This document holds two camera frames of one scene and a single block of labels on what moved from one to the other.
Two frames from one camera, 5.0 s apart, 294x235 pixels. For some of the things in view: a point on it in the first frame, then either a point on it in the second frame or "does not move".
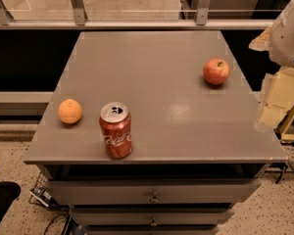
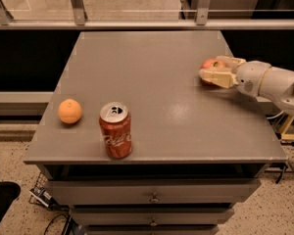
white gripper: [288, 38] -> [251, 76]
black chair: [2, 196] does not move
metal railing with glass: [139, 7] does not move
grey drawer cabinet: [197, 149] does not move
